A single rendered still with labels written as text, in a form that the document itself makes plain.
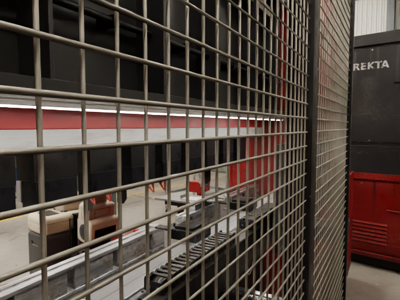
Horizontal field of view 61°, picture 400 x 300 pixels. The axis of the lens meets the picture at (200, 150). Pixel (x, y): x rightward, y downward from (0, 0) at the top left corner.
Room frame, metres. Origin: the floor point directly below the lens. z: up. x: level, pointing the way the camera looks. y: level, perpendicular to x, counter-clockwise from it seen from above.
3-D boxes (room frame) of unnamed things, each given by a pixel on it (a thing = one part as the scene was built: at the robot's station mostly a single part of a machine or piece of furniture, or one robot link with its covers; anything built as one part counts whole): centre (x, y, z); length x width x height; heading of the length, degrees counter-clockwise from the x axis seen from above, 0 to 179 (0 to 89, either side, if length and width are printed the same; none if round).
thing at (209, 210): (1.81, 0.00, 0.92); 0.39 x 0.06 x 0.10; 150
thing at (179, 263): (0.99, 0.01, 1.02); 0.44 x 0.06 x 0.04; 150
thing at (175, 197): (1.93, 0.10, 1.00); 0.26 x 0.18 x 0.01; 60
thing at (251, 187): (2.33, -0.30, 0.92); 0.50 x 0.06 x 0.10; 150
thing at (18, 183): (1.01, 0.46, 1.26); 0.15 x 0.09 x 0.17; 150
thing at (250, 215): (1.48, -0.27, 1.02); 0.37 x 0.06 x 0.04; 150
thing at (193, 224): (1.31, 0.10, 1.01); 0.26 x 0.12 x 0.05; 60
